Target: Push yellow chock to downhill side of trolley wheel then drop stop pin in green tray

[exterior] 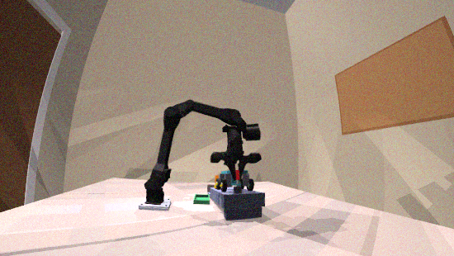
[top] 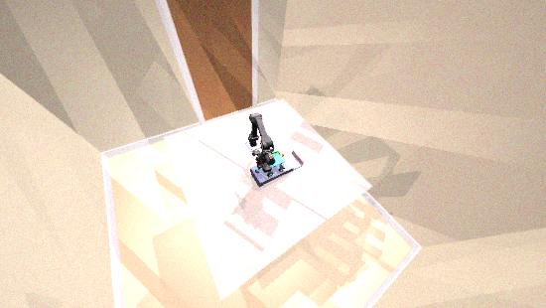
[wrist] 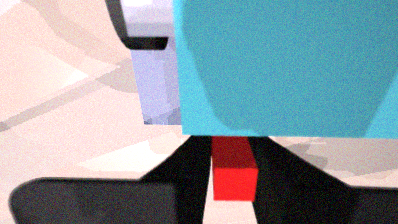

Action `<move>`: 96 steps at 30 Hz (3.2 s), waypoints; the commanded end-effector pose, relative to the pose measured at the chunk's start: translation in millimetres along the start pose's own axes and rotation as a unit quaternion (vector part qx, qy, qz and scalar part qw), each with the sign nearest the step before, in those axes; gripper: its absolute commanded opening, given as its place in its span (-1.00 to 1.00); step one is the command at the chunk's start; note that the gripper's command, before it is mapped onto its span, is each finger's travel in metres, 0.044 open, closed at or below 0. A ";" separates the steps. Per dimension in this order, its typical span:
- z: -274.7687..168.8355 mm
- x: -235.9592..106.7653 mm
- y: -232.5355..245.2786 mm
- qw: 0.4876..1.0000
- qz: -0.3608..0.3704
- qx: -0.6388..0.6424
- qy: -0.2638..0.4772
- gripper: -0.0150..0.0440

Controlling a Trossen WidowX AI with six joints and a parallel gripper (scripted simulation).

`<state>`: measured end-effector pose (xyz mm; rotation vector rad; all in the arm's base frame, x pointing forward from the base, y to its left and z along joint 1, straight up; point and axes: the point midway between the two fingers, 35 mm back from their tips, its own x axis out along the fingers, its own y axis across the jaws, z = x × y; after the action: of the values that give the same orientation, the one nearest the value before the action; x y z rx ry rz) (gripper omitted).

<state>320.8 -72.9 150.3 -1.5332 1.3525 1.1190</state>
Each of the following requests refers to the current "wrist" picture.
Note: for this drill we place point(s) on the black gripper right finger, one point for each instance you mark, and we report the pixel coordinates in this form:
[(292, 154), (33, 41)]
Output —
[(290, 190)]

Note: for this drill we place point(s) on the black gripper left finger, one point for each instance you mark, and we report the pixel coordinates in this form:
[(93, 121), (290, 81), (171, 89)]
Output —
[(173, 192)]

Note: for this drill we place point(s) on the red-headed grey pin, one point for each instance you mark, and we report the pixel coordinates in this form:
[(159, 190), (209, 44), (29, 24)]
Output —
[(234, 170)]

